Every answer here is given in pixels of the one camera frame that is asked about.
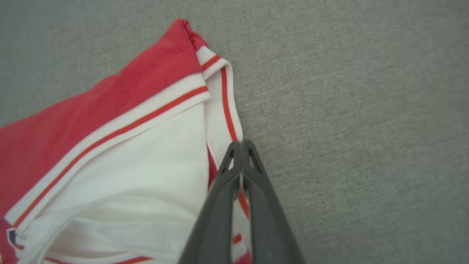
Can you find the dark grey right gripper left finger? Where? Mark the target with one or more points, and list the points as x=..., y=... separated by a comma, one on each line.
x=216, y=220

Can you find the red Bulls basketball jersey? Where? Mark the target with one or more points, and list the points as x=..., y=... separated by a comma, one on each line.
x=110, y=146

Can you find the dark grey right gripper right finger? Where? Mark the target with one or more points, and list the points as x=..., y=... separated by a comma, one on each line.
x=267, y=220

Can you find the grey fabric sofa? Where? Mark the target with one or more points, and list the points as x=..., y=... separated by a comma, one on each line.
x=348, y=128

